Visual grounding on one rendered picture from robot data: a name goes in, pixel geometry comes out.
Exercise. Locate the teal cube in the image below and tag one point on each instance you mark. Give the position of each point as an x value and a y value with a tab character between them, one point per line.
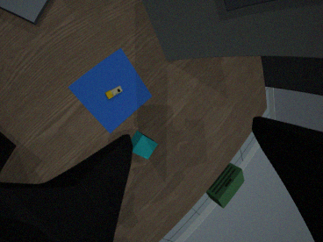
143	145

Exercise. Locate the grey panel with socket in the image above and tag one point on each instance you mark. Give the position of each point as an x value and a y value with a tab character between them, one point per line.
226	28

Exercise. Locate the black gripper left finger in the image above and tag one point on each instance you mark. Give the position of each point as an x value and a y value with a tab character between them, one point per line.
80	205

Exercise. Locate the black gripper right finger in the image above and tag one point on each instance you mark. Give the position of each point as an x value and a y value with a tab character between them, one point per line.
296	153

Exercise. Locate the blue square mat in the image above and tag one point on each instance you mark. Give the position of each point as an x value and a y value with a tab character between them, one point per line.
108	74

